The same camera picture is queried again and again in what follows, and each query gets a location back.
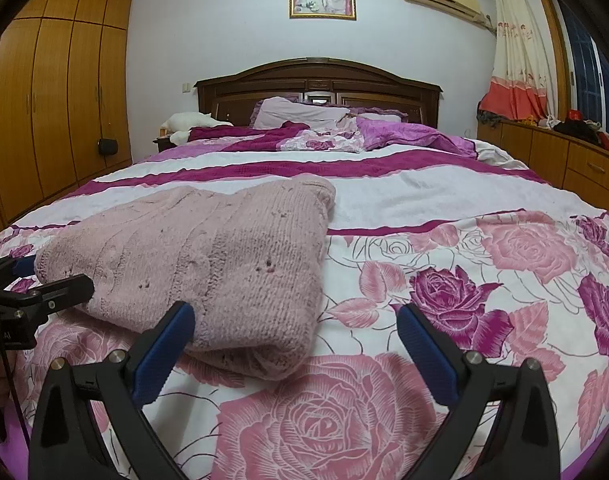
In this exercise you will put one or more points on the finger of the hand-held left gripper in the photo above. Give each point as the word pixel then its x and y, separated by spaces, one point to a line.
pixel 22 267
pixel 64 292

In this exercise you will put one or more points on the white cloth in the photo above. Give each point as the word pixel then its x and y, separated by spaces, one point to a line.
pixel 189 121

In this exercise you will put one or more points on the cream and orange curtain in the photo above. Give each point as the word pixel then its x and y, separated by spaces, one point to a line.
pixel 514 60

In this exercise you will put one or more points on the window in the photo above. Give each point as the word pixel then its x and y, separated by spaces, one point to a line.
pixel 584 60

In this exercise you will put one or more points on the light purple pillow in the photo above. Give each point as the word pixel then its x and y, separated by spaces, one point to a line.
pixel 284 110

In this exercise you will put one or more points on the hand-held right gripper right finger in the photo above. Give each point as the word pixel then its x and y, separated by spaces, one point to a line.
pixel 429 360

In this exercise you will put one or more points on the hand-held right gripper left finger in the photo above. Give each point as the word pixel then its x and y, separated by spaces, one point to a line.
pixel 169 355

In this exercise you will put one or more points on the purple floral quilt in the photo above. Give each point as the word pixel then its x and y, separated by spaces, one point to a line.
pixel 399 135

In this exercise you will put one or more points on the dark clothes pile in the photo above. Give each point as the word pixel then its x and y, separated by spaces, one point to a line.
pixel 579 127

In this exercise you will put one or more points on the bed with floral striped cover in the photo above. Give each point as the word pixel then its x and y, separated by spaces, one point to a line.
pixel 384 195

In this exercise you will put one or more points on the dark wooden headboard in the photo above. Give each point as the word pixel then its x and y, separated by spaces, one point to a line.
pixel 284 77

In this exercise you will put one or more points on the pink knitted sweater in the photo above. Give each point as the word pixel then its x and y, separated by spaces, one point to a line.
pixel 209 260

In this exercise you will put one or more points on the black hanging pouch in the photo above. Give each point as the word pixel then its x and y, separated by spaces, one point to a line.
pixel 108 146

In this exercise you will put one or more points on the wooden wardrobe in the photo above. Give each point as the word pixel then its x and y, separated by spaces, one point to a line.
pixel 49 110

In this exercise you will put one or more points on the ruffled lilac pillow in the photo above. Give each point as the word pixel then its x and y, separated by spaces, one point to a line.
pixel 382 116

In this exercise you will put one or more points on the low wooden cabinet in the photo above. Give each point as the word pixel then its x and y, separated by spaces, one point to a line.
pixel 549 152

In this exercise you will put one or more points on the dark wooden nightstand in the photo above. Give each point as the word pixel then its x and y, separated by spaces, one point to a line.
pixel 162 145

